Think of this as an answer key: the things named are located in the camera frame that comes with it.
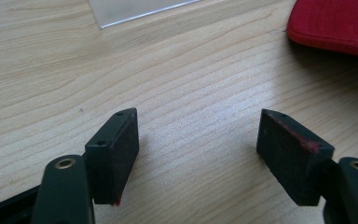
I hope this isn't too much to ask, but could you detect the clear plastic sheet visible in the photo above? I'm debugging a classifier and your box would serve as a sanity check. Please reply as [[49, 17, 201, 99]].
[[88, 0, 200, 30]]

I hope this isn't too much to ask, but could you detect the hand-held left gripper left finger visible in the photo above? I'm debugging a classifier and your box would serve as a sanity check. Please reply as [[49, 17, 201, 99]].
[[84, 107, 140, 207]]

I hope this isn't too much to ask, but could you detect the red cloth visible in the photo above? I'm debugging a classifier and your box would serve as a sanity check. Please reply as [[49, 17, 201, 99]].
[[286, 0, 358, 60]]

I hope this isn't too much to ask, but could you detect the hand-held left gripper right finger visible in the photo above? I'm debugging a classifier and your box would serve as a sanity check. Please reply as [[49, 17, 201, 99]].
[[255, 108, 336, 207]]

